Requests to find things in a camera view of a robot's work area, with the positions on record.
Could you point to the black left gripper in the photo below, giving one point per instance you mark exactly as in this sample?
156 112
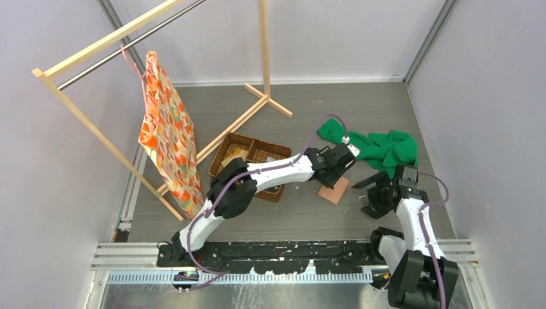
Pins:
330 183

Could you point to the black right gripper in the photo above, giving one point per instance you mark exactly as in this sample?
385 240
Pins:
376 210

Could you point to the tan leather card holder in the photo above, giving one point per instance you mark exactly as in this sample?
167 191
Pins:
335 194

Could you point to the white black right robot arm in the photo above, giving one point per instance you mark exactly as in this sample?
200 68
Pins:
421 275

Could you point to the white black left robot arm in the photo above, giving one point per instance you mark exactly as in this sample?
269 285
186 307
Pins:
233 189

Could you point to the green cloth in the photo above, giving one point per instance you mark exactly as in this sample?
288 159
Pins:
381 151

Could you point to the brown woven basket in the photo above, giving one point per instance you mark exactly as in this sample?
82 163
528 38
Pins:
258 151

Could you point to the beige item in basket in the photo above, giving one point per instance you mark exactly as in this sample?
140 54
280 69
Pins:
237 153

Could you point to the orange floral cloth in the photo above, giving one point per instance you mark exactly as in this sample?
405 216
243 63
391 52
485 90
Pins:
167 135

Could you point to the pink clothes hanger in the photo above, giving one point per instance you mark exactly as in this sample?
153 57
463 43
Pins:
133 67

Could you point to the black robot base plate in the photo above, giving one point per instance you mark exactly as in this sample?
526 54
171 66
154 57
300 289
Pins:
278 257

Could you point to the aluminium frame rail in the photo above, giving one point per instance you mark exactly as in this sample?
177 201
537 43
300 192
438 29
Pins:
135 263

